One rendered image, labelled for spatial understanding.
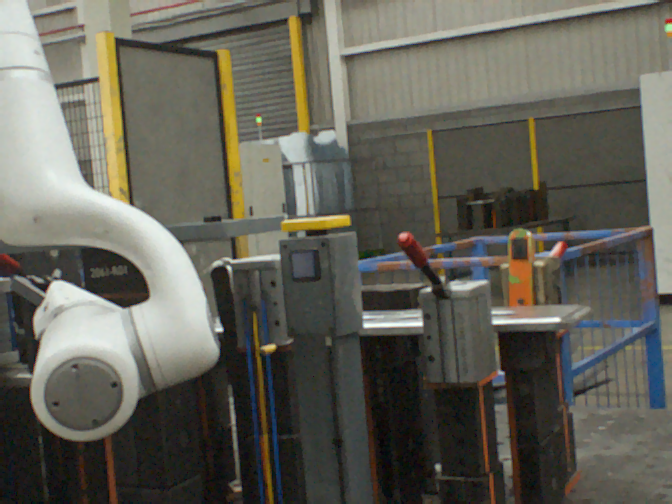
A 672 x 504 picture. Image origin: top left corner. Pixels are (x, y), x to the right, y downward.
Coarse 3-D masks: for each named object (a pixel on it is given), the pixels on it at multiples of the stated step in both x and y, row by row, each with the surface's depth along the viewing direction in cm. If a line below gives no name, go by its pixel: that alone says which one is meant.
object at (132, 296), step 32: (96, 256) 127; (96, 288) 127; (128, 288) 125; (160, 416) 125; (192, 416) 131; (128, 448) 128; (160, 448) 126; (192, 448) 131; (128, 480) 128; (160, 480) 126; (192, 480) 130
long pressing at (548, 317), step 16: (368, 320) 150; (384, 320) 148; (400, 320) 147; (416, 320) 145; (496, 320) 135; (512, 320) 134; (528, 320) 133; (544, 320) 132; (560, 320) 132; (576, 320) 135
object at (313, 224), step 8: (336, 216) 119; (344, 216) 118; (288, 224) 116; (296, 224) 116; (304, 224) 115; (312, 224) 115; (320, 224) 114; (328, 224) 114; (336, 224) 116; (344, 224) 118; (312, 232) 117; (320, 232) 117
